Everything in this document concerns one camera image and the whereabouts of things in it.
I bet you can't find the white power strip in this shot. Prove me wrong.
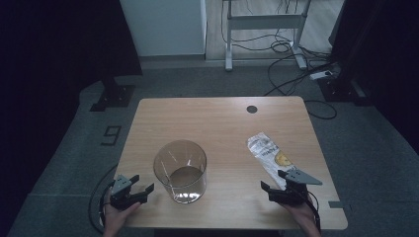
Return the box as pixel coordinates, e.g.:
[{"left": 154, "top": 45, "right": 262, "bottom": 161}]
[{"left": 308, "top": 69, "right": 334, "bottom": 82}]

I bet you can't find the clear bag with yellow print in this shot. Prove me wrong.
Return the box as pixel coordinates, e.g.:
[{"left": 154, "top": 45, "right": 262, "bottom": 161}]
[{"left": 246, "top": 131, "right": 299, "bottom": 192}]

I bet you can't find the white desk frame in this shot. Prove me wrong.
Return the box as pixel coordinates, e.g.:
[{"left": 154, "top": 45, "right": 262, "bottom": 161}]
[{"left": 222, "top": 0, "right": 312, "bottom": 72}]

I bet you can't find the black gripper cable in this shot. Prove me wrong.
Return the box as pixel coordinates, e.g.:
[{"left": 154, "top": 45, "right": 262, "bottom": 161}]
[
  {"left": 304, "top": 190, "right": 323, "bottom": 233},
  {"left": 87, "top": 162, "right": 119, "bottom": 235}
]

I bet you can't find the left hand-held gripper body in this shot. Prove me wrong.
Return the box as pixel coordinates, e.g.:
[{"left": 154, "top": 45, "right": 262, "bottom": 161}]
[{"left": 109, "top": 174, "right": 148, "bottom": 211}]

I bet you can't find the clear plastic jar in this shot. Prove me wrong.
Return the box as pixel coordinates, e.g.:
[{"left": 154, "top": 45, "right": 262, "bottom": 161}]
[{"left": 152, "top": 139, "right": 209, "bottom": 205}]

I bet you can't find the person's left hand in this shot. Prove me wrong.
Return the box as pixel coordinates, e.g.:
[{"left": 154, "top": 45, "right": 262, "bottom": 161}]
[{"left": 103, "top": 200, "right": 142, "bottom": 237}]

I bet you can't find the tangle of black floor cables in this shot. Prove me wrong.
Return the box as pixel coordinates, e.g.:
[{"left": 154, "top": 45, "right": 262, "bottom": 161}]
[{"left": 219, "top": 0, "right": 339, "bottom": 97}]

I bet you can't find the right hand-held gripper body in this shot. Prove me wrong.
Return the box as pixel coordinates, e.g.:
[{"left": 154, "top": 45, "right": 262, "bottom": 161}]
[{"left": 268, "top": 169, "right": 323, "bottom": 207}]

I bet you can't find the white cabinet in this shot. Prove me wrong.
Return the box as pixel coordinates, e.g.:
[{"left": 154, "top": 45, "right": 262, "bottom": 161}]
[{"left": 119, "top": 0, "right": 209, "bottom": 57}]

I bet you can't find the person's right hand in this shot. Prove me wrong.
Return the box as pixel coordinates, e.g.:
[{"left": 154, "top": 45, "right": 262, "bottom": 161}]
[{"left": 279, "top": 197, "right": 322, "bottom": 237}]

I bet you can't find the black looped floor cable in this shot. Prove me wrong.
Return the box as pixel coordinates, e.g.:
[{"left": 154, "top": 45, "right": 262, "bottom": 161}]
[{"left": 303, "top": 99, "right": 338, "bottom": 120}]

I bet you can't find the dark curtain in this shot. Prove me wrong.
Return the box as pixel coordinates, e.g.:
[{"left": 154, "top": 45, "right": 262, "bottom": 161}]
[
  {"left": 328, "top": 0, "right": 419, "bottom": 156},
  {"left": 0, "top": 0, "right": 143, "bottom": 231}
]

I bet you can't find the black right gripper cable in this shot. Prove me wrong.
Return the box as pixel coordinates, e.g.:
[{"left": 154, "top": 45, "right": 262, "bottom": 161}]
[{"left": 304, "top": 190, "right": 323, "bottom": 233}]

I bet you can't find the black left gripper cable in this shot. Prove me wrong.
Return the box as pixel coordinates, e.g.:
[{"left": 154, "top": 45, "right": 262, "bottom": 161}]
[{"left": 87, "top": 162, "right": 119, "bottom": 235}]

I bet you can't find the black stand base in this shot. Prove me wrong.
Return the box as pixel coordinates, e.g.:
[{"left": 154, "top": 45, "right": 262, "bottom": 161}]
[
  {"left": 89, "top": 76, "right": 136, "bottom": 113},
  {"left": 317, "top": 76, "right": 374, "bottom": 108}
]

